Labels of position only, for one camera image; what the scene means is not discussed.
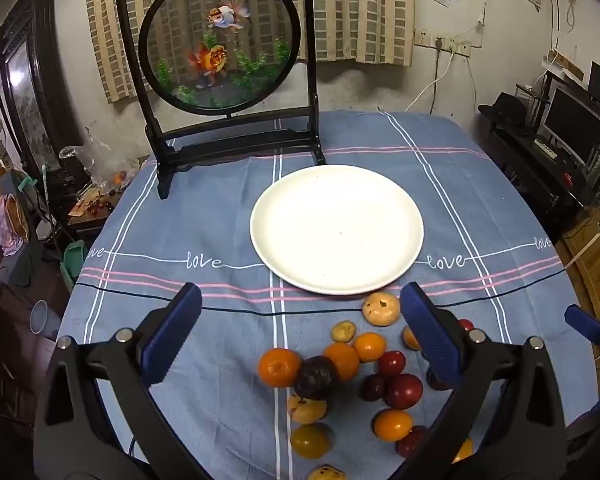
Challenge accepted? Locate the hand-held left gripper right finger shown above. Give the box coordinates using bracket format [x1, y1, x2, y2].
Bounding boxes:
[399, 281, 568, 480]

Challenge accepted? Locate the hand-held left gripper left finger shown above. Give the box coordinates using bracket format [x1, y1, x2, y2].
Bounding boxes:
[32, 282, 203, 480]

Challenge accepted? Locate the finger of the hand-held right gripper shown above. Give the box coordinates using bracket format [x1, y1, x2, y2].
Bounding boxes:
[562, 392, 600, 443]
[564, 304, 600, 348]

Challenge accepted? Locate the dark purple plum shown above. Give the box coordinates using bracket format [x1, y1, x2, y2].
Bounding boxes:
[425, 366, 453, 392]
[360, 374, 388, 402]

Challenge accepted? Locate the small orange mandarin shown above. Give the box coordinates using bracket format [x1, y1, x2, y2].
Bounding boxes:
[374, 409, 414, 442]
[353, 332, 387, 363]

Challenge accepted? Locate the dark red plum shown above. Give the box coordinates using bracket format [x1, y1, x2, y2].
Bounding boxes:
[396, 425, 428, 458]

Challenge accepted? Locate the yellow-orange mandarin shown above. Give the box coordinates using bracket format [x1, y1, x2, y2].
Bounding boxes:
[450, 437, 474, 465]

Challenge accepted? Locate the dark purple passion fruit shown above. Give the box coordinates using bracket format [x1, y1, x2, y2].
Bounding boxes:
[294, 356, 339, 401]

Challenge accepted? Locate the white round plate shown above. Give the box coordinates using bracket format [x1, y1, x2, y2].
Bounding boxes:
[249, 164, 425, 296]

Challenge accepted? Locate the smooth tan passion fruit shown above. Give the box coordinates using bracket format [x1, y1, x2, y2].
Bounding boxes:
[286, 392, 328, 425]

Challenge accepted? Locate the green-yellow mandarin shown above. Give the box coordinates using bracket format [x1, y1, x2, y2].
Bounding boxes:
[291, 423, 332, 460]

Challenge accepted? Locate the small tan passion fruit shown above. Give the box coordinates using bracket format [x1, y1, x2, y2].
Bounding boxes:
[307, 465, 347, 480]

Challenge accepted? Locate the large tan passion fruit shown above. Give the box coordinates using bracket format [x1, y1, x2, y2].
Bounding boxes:
[362, 291, 402, 327]

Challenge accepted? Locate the green dustpan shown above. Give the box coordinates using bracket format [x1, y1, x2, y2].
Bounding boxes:
[60, 240, 88, 293]

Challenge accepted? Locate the blue striped tablecloth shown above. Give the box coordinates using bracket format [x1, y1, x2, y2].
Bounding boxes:
[55, 110, 600, 480]

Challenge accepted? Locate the grey plastic cup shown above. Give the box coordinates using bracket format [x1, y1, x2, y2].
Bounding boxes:
[30, 300, 61, 336]

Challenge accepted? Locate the low wooden side table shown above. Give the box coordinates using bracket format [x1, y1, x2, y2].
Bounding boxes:
[67, 180, 131, 231]

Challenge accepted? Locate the black desk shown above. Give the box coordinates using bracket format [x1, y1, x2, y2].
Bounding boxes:
[480, 120, 600, 241]

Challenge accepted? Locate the pink cloth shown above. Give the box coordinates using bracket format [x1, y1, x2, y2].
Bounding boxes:
[0, 192, 31, 256]

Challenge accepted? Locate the clear plastic bag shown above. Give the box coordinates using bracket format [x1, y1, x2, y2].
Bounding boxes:
[59, 135, 141, 193]

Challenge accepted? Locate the computer monitor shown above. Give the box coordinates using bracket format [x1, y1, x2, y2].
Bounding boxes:
[537, 85, 600, 161]

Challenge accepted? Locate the black hat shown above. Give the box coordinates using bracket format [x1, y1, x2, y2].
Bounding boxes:
[477, 92, 531, 126]

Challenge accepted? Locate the long cardboard box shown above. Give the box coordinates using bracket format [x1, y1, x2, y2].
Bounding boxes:
[545, 50, 586, 81]

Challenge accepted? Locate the dark wooden framed picture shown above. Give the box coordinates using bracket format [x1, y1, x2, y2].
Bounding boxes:
[0, 0, 83, 176]

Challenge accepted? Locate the beige checked curtain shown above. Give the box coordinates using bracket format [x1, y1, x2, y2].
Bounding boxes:
[85, 0, 416, 106]

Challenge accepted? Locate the white cable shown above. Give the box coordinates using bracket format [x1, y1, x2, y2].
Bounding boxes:
[405, 50, 453, 111]

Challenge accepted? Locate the white wall socket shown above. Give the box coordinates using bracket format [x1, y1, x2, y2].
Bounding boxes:
[414, 27, 473, 58]

